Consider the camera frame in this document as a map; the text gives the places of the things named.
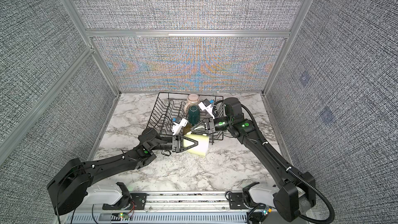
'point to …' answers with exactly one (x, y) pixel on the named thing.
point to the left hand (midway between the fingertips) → (197, 147)
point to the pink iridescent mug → (193, 99)
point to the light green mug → (200, 150)
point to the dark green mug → (194, 114)
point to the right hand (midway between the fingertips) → (193, 129)
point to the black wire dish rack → (169, 106)
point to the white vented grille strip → (158, 218)
